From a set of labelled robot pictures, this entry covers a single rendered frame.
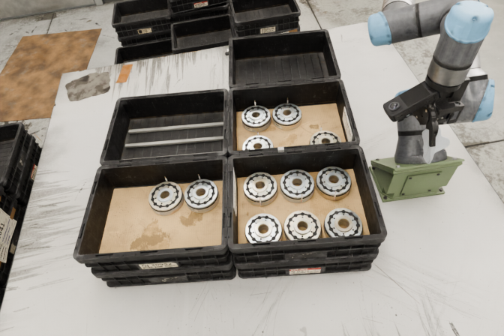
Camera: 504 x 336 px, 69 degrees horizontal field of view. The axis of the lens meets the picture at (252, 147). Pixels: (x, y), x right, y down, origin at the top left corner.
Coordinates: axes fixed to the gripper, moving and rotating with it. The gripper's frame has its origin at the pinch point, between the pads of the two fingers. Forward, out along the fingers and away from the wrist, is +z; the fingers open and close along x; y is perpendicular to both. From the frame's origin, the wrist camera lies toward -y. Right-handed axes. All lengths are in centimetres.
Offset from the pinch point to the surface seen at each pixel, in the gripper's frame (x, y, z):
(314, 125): 31.6, -12.6, 20.9
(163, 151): 35, -66, 24
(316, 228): -7.0, -25.2, 20.6
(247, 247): -11.3, -45.0, 14.6
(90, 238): 4, -86, 20
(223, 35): 166, -28, 60
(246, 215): 3.5, -42.9, 23.9
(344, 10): 227, 86, 90
